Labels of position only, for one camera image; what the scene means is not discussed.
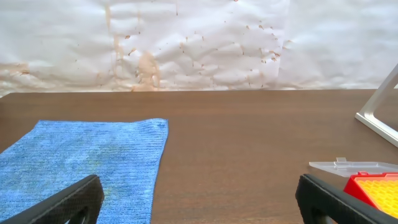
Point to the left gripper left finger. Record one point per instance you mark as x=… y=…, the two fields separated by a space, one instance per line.
x=62 y=205

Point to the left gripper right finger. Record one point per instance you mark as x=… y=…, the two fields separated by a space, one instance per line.
x=326 y=202

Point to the red and yellow tip box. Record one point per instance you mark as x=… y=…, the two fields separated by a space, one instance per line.
x=379 y=189

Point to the blue cloth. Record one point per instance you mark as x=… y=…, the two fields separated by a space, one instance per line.
x=93 y=146

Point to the white and blue stand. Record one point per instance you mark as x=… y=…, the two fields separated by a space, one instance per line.
x=373 y=123

